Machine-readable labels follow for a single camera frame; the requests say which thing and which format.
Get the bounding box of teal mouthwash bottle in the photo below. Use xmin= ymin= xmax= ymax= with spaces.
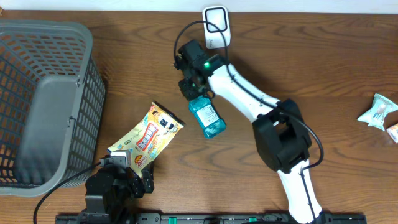
xmin=188 ymin=96 xmax=226 ymax=139

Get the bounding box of yellow wet wipes bag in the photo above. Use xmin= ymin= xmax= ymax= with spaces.
xmin=108 ymin=102 xmax=185 ymax=177

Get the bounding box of light blue wipes pack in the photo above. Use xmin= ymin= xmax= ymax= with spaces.
xmin=357 ymin=93 xmax=397 ymax=131

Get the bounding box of small orange snack box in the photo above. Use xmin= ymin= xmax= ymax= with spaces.
xmin=386 ymin=124 xmax=398 ymax=143

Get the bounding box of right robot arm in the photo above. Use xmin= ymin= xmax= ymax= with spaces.
xmin=174 ymin=40 xmax=322 ymax=223

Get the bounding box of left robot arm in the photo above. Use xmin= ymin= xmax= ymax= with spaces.
xmin=84 ymin=156 xmax=154 ymax=224

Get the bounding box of white barcode scanner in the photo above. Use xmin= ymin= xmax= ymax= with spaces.
xmin=202 ymin=6 xmax=231 ymax=49

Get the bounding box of grey plastic shopping basket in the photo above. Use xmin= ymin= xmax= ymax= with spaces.
xmin=1 ymin=19 xmax=106 ymax=197

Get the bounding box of right camera cable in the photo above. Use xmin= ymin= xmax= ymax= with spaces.
xmin=172 ymin=19 xmax=325 ymax=224

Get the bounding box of camera cable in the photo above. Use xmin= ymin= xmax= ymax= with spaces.
xmin=32 ymin=161 xmax=103 ymax=224
xmin=172 ymin=19 xmax=325 ymax=224

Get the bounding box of left camera cable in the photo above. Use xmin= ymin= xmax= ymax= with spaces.
xmin=32 ymin=161 xmax=103 ymax=224

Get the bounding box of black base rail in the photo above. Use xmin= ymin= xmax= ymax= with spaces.
xmin=55 ymin=212 xmax=368 ymax=224

